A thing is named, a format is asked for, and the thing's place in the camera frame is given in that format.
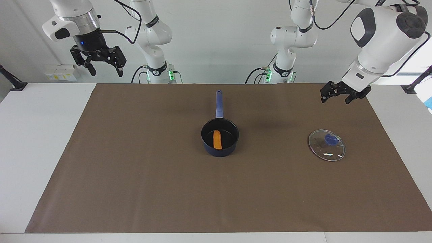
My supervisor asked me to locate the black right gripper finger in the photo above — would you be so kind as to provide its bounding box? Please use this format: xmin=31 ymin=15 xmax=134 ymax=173
xmin=109 ymin=45 xmax=127 ymax=78
xmin=70 ymin=46 xmax=97 ymax=77

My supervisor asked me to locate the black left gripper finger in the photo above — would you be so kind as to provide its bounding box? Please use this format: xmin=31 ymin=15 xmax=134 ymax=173
xmin=345 ymin=91 xmax=363 ymax=104
xmin=320 ymin=81 xmax=340 ymax=103

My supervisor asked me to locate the glass lid with purple knob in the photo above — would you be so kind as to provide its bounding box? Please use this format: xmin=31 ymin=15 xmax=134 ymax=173
xmin=308 ymin=129 xmax=346 ymax=162

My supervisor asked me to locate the brown table mat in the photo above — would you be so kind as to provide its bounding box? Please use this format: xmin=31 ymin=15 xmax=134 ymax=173
xmin=25 ymin=83 xmax=432 ymax=233

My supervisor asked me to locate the black right base cable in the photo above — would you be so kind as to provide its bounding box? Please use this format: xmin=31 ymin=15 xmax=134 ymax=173
xmin=131 ymin=65 xmax=150 ymax=84

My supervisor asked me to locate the black base cable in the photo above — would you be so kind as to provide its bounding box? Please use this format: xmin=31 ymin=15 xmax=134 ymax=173
xmin=131 ymin=65 xmax=150 ymax=84
xmin=245 ymin=66 xmax=270 ymax=84

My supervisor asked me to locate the white wall outlet box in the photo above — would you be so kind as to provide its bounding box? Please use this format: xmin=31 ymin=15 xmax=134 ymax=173
xmin=44 ymin=64 xmax=77 ymax=82

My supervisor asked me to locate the black camera stand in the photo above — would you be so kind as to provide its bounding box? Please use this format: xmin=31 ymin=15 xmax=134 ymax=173
xmin=401 ymin=66 xmax=432 ymax=95
xmin=0 ymin=64 xmax=28 ymax=92

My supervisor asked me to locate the black left base cable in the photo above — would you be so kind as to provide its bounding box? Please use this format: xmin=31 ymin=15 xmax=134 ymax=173
xmin=245 ymin=66 xmax=270 ymax=84

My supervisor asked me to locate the dark saucepan with purple handle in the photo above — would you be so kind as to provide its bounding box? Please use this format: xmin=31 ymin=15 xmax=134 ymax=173
xmin=201 ymin=90 xmax=240 ymax=158

